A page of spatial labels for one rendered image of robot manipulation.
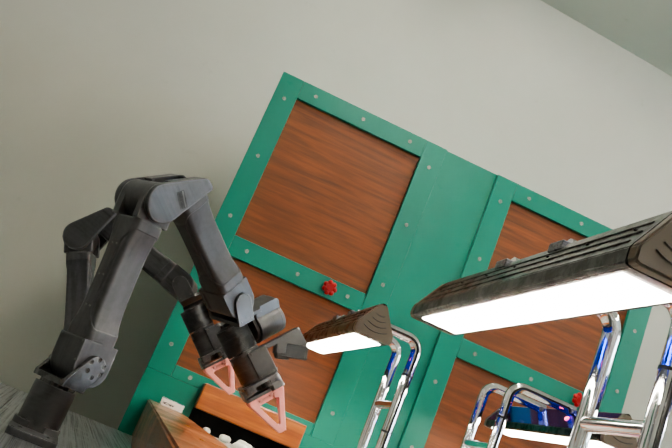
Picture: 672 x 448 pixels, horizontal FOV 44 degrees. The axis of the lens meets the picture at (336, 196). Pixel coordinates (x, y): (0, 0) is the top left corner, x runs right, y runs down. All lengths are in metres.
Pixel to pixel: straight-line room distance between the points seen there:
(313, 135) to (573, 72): 1.74
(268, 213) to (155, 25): 1.17
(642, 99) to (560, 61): 0.45
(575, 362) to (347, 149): 0.95
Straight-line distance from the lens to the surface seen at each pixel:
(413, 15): 3.69
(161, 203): 1.31
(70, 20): 3.36
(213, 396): 2.33
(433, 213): 2.59
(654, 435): 1.01
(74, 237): 1.93
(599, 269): 0.80
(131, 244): 1.31
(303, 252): 2.46
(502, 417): 1.99
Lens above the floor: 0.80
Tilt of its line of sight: 16 degrees up
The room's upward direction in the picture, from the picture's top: 23 degrees clockwise
